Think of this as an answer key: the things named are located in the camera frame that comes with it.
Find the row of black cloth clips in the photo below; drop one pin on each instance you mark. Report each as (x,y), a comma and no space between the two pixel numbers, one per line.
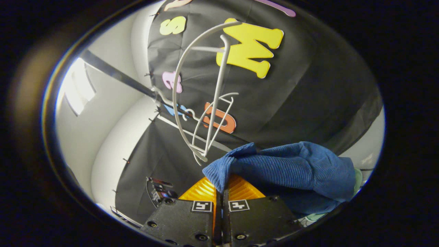
(149,73)

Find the white hanger with taped hook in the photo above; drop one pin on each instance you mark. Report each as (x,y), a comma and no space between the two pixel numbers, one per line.
(216,99)

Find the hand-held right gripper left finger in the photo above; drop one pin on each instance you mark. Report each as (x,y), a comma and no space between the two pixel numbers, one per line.
(181,219)

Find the large ceiling light panel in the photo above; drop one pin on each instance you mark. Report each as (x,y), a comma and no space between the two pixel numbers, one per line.
(79,87)

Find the black backdrop cloth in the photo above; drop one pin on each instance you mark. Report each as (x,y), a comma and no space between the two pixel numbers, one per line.
(308,85)

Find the green laundry hamper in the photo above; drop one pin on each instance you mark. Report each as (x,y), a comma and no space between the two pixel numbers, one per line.
(358,181)

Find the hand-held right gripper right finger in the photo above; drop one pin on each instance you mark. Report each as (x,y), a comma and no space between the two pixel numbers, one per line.
(257,219)

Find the white plastic hanger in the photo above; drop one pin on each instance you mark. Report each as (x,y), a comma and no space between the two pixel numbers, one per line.
(229,94)

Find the blue jacket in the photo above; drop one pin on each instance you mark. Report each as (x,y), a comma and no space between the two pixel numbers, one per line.
(291,171)

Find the black clothes rack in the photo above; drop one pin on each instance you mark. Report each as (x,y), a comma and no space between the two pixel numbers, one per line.
(116,73)

